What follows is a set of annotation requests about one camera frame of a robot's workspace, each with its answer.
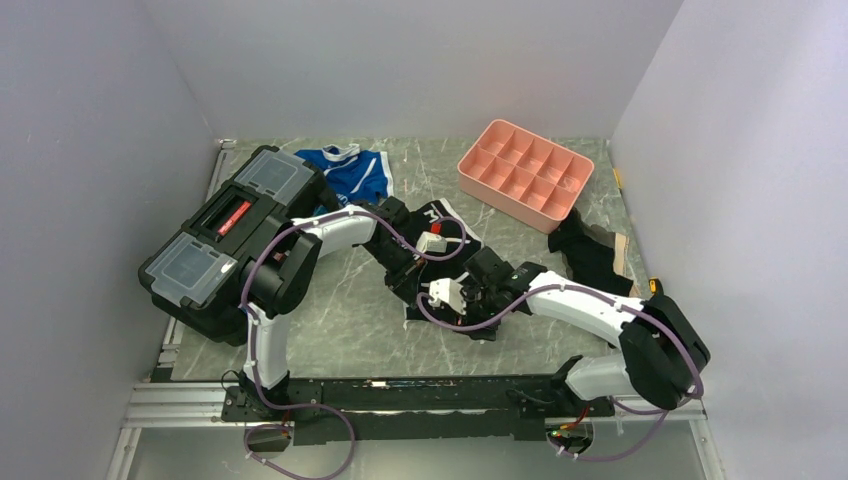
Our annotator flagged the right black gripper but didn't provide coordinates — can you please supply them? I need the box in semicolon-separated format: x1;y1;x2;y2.
452;283;503;341

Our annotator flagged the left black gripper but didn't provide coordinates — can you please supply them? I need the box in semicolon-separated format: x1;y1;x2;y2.
363;238;428;310

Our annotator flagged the black white underwear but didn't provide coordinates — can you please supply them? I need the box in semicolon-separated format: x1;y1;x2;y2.
395;199;485;321

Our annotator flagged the pink divided organizer tray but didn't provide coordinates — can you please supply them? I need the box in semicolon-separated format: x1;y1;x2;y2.
457;119;595;234

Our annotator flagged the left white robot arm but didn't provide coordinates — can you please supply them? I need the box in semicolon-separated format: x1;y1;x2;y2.
240;198;443;420

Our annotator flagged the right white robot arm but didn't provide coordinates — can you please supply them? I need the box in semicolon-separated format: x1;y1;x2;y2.
460;247;711;415

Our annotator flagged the blue white underwear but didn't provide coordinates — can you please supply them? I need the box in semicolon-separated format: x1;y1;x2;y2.
294;143;394;206

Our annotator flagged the black cloth at right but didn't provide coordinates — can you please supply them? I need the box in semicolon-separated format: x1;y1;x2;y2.
547;209;635;297

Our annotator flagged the brown cardboard piece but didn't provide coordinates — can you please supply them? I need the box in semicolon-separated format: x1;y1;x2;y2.
613;233;629;277

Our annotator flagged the black plastic toolbox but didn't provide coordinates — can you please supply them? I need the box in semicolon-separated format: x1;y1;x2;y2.
138;145;340;346

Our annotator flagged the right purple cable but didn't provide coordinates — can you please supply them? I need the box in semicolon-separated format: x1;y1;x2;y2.
415;284;705;464

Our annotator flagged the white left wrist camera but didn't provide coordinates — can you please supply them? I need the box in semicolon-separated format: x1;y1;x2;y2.
416;223;448;254

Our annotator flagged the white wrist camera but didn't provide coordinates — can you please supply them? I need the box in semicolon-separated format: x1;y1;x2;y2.
427;278;467;315
416;223;448;254

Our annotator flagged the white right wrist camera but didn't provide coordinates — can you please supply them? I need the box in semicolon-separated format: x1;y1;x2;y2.
427;278;467;315

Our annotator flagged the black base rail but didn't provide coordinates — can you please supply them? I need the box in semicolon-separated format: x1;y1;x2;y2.
221;375;589;446

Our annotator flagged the aluminium frame rail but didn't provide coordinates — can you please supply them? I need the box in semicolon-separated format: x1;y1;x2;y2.
106;382;259;479

